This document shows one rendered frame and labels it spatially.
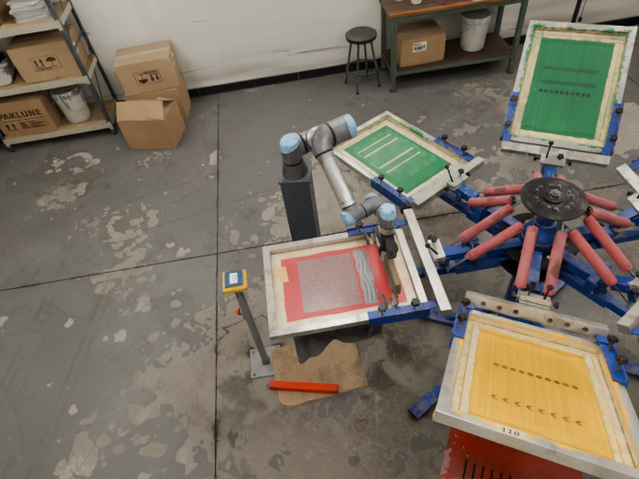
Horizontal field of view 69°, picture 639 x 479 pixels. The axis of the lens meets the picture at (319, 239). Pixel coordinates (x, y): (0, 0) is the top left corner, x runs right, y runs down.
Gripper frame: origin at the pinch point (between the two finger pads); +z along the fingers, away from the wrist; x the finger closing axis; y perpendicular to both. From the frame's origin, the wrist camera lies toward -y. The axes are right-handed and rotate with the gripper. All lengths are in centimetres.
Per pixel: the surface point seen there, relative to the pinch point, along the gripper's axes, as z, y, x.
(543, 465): -5, -107, -30
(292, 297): 10, -6, 52
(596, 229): -17, -17, -95
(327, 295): 9.8, -8.4, 33.7
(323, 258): 9.7, 15.8, 32.1
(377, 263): 9.8, 6.3, 4.4
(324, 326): 6.4, -28.5, 37.9
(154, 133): 85, 285, 179
